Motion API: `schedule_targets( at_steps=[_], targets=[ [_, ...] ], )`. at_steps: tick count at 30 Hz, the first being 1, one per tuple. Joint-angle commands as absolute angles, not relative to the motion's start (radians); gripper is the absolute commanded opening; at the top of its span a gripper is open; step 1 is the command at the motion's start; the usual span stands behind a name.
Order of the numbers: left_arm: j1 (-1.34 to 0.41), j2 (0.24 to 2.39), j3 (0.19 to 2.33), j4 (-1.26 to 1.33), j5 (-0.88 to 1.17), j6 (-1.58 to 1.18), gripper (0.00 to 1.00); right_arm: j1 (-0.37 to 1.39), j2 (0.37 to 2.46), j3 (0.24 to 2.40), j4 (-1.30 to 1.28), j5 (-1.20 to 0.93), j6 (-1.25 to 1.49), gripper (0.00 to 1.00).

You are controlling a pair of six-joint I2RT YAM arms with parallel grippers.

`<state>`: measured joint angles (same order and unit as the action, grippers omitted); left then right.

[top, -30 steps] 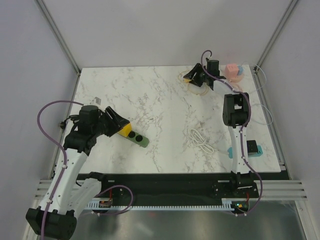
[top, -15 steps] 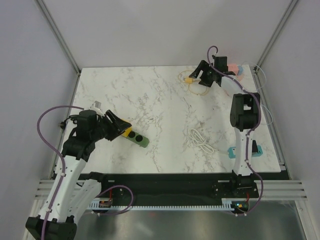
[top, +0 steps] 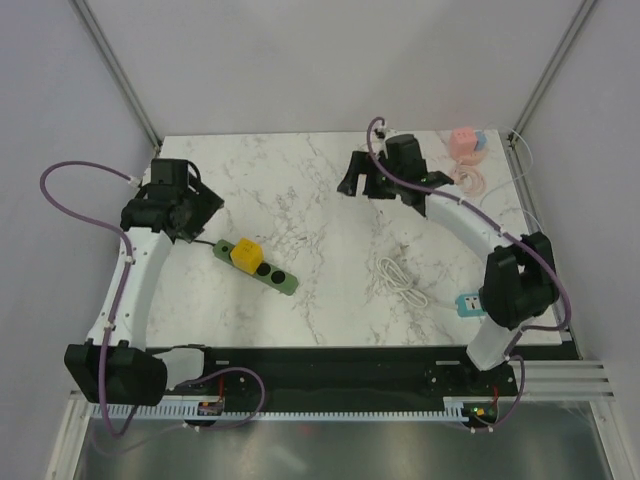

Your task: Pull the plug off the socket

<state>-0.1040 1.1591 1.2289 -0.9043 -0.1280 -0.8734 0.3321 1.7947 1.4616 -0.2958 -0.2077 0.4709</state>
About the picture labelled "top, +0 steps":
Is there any light blue thin cable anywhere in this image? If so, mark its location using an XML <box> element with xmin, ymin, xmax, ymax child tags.
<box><xmin>479</xmin><ymin>127</ymin><xmax>548</xmax><ymax>252</ymax></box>

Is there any white slotted cable duct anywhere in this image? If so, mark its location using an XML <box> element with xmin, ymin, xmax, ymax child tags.
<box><xmin>92</xmin><ymin>397</ymin><xmax>501</xmax><ymax>422</ymax></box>

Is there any yellow cube socket adapter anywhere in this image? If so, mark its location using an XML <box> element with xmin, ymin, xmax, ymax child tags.
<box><xmin>230</xmin><ymin>238</ymin><xmax>264</xmax><ymax>275</ymax></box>

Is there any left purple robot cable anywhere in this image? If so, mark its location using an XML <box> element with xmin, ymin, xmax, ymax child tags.
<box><xmin>39</xmin><ymin>159</ymin><xmax>274</xmax><ymax>441</ymax></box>

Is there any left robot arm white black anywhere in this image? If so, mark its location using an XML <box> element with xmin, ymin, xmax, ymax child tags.
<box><xmin>64</xmin><ymin>158</ymin><xmax>224</xmax><ymax>406</ymax></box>

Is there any pink coiled cable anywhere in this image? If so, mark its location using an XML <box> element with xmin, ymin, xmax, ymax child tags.
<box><xmin>447</xmin><ymin>151</ymin><xmax>488</xmax><ymax>197</ymax></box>

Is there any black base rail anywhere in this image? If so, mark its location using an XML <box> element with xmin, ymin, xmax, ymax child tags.
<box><xmin>177</xmin><ymin>346</ymin><xmax>517</xmax><ymax>411</ymax></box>

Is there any green power strip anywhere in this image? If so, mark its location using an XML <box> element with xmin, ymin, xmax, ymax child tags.
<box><xmin>213</xmin><ymin>240</ymin><xmax>299</xmax><ymax>296</ymax></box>

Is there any pink cube socket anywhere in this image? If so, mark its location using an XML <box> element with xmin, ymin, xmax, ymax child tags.
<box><xmin>449</xmin><ymin>127</ymin><xmax>478</xmax><ymax>160</ymax></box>

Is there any blue plug adapter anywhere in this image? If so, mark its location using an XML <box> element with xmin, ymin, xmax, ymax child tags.
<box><xmin>474</xmin><ymin>130</ymin><xmax>488</xmax><ymax>152</ymax></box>

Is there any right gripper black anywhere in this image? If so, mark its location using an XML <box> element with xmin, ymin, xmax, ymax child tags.
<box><xmin>340</xmin><ymin>149</ymin><xmax>405</xmax><ymax>200</ymax></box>

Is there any teal power strip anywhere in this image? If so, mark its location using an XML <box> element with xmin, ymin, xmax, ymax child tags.
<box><xmin>455</xmin><ymin>293</ymin><xmax>486</xmax><ymax>318</ymax></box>

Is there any white coiled power cord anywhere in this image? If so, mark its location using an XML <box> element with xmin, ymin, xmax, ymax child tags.
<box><xmin>373</xmin><ymin>255</ymin><xmax>459</xmax><ymax>310</ymax></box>

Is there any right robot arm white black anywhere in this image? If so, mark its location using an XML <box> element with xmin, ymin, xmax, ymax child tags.
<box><xmin>337</xmin><ymin>134</ymin><xmax>566</xmax><ymax>394</ymax></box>

